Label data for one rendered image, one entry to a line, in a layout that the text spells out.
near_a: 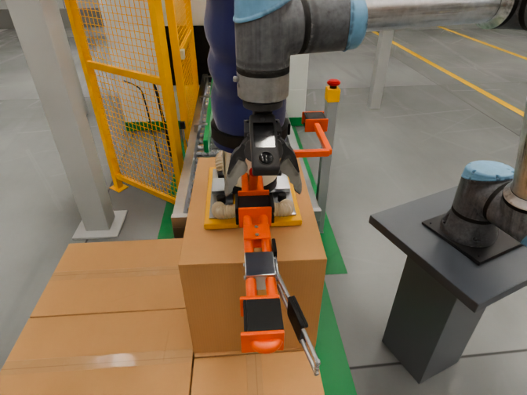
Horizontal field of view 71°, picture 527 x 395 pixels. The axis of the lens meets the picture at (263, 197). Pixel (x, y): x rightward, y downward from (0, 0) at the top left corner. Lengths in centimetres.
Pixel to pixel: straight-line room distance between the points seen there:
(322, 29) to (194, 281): 72
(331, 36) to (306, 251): 59
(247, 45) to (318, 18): 12
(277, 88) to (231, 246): 55
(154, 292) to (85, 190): 126
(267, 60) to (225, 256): 58
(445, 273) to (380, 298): 92
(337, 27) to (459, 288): 95
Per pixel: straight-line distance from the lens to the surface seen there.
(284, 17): 61
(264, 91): 63
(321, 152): 122
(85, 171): 254
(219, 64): 99
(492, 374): 217
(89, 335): 147
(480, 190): 140
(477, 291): 136
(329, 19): 64
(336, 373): 193
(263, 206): 93
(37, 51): 233
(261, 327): 67
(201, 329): 122
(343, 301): 219
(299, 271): 104
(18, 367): 150
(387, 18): 88
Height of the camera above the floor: 164
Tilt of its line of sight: 34 degrees down
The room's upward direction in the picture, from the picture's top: straight up
